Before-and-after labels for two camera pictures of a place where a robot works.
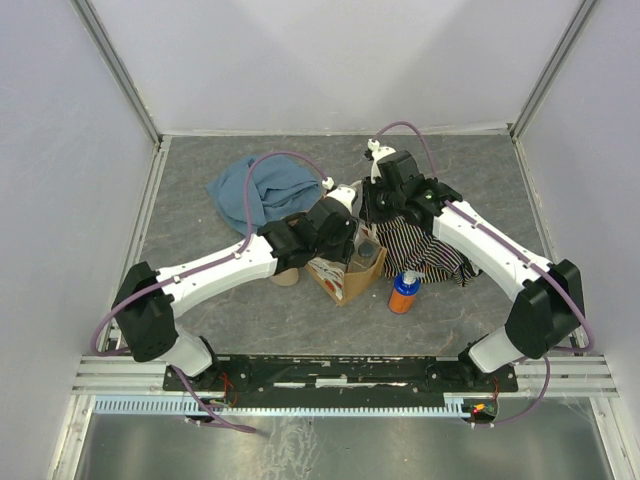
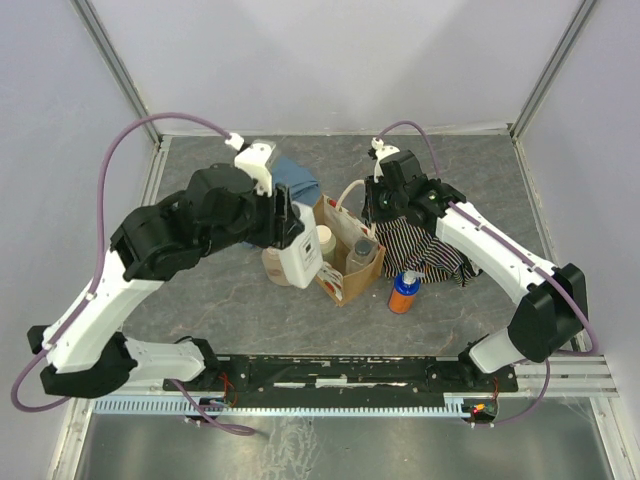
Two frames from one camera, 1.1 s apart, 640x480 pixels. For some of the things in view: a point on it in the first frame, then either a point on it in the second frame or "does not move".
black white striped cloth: [407, 248] does not move
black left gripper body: [339, 248] → [259, 225]
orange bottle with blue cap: [404, 292] does not move
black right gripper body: [382, 205] does not move
